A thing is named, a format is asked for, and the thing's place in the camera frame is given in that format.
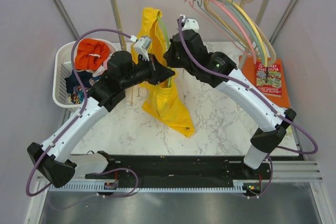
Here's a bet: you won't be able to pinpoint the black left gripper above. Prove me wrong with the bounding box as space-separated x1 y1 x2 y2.
121 54 175 90

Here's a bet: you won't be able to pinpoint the green hanger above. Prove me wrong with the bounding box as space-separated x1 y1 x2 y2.
157 15 172 88

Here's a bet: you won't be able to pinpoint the yellow shorts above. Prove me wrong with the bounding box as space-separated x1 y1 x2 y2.
138 7 195 137

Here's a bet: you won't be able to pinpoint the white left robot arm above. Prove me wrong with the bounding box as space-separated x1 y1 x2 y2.
27 50 175 188

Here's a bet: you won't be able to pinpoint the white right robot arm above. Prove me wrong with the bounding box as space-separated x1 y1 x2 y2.
164 30 297 179

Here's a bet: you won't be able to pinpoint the yellow hanger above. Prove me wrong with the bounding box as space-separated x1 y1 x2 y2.
203 0 276 67

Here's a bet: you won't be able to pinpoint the pink hanger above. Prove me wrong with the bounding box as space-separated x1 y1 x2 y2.
184 0 250 58

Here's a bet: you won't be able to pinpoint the pink patterned garment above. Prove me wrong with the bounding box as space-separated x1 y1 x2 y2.
92 55 111 77

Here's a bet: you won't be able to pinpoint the orange garment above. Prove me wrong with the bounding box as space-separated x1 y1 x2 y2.
75 38 110 71

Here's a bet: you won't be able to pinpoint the colourful comic print garment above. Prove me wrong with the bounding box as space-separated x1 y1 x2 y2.
67 86 89 104

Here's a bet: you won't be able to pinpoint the navy blue garment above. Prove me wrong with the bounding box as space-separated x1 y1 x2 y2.
65 68 102 94

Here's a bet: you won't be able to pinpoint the white plastic laundry basket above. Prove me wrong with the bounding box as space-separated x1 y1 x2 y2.
52 38 124 109

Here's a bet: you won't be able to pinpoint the red storey treehouse book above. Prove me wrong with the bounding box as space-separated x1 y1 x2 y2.
255 62 282 97

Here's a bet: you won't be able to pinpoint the pale yellow mug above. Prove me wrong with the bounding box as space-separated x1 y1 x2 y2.
286 127 293 136

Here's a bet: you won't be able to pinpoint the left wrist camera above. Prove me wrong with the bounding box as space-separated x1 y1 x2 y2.
133 36 152 60

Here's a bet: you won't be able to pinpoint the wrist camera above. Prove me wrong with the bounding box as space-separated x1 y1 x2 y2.
133 36 152 60
180 15 200 33

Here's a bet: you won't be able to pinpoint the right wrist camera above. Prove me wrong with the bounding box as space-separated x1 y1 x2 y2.
180 15 200 33

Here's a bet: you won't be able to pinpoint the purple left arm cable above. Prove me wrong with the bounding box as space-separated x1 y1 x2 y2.
25 28 139 199

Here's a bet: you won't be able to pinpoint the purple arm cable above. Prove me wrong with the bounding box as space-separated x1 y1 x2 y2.
177 15 319 200
25 28 139 199

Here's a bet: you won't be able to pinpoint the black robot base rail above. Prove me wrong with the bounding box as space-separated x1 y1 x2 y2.
85 155 271 188

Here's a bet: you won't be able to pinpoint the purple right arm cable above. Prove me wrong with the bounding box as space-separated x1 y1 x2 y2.
177 15 319 200

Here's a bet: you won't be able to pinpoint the white slotted cable duct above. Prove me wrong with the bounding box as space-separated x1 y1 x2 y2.
48 180 246 194

